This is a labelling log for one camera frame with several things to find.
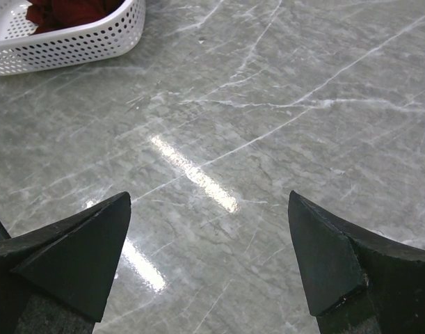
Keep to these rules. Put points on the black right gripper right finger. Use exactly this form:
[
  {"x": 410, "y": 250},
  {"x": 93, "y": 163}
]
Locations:
[{"x": 356, "y": 281}]

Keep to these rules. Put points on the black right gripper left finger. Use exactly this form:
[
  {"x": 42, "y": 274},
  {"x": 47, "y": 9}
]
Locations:
[{"x": 57, "y": 279}]

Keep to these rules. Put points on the dark red t shirt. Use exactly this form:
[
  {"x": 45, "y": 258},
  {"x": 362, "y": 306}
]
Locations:
[{"x": 53, "y": 15}]

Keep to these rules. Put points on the white perforated plastic basket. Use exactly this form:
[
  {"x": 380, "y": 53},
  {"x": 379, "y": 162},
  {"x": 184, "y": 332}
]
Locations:
[{"x": 22, "y": 51}]

